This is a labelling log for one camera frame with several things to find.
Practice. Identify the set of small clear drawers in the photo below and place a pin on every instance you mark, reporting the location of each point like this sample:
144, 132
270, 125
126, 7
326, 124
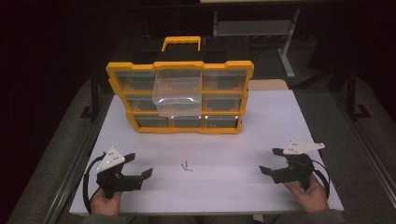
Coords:
222, 80

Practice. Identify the clear plastic drawer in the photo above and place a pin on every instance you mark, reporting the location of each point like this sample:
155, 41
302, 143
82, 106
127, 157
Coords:
177, 90

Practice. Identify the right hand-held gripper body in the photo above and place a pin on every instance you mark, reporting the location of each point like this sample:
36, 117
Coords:
295, 172

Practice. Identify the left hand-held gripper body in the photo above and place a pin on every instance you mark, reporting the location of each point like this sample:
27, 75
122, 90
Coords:
120, 182

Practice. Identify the black metal stand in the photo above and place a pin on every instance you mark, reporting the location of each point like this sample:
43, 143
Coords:
94, 93
351, 93

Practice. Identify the metal frame rail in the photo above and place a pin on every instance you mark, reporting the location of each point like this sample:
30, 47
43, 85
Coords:
367, 146
77, 161

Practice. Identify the person's right hand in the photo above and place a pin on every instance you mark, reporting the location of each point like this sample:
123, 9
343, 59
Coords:
311, 197

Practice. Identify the person's left hand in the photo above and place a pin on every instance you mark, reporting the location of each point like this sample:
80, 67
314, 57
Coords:
104, 205

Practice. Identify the small dark screw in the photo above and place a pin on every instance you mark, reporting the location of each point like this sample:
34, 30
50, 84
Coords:
186, 163
189, 170

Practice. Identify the yellow drawer organizer cabinet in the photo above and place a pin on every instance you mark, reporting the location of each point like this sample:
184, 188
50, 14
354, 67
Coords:
183, 130

